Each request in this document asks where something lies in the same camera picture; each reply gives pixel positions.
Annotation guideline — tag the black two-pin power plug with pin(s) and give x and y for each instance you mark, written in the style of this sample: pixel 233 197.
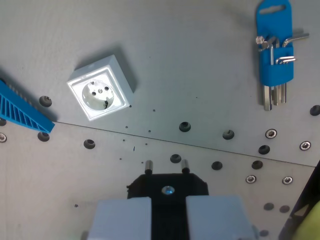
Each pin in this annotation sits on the black two-pin power plug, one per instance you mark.
pixel 168 182

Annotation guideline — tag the medium silver hex key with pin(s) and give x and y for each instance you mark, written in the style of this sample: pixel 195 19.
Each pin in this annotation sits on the medium silver hex key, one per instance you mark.
pixel 297 38

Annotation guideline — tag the silver socket head screw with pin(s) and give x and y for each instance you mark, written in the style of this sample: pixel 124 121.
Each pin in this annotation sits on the silver socket head screw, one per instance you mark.
pixel 2 137
pixel 305 145
pixel 271 133
pixel 250 179
pixel 287 180

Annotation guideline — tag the blue hex key holder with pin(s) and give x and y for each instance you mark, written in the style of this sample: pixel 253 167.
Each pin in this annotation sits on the blue hex key holder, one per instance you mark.
pixel 276 72

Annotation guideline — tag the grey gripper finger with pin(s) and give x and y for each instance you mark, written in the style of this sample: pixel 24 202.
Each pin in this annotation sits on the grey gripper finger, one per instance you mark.
pixel 215 217
pixel 120 220

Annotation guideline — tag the blue ribbed plastic wedge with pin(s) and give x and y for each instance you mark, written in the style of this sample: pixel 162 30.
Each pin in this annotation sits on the blue ribbed plastic wedge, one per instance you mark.
pixel 20 110

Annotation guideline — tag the yellow rounded object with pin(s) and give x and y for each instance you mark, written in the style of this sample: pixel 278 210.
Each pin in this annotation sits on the yellow rounded object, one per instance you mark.
pixel 311 222

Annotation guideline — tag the black panel with triangle mark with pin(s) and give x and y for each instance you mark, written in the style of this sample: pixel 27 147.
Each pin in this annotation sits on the black panel with triangle mark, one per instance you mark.
pixel 305 197

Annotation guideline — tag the large silver hex key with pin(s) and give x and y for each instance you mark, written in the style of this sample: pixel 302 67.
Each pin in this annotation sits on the large silver hex key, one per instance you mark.
pixel 268 98

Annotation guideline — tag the small silver hex key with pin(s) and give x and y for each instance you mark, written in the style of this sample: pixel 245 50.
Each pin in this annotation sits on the small silver hex key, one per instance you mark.
pixel 286 59

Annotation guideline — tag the white wall socket box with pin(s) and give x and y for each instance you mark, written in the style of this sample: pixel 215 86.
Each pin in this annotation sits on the white wall socket box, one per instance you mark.
pixel 100 92

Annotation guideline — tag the slim silver hex key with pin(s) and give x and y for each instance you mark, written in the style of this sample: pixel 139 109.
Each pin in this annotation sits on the slim silver hex key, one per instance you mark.
pixel 276 95

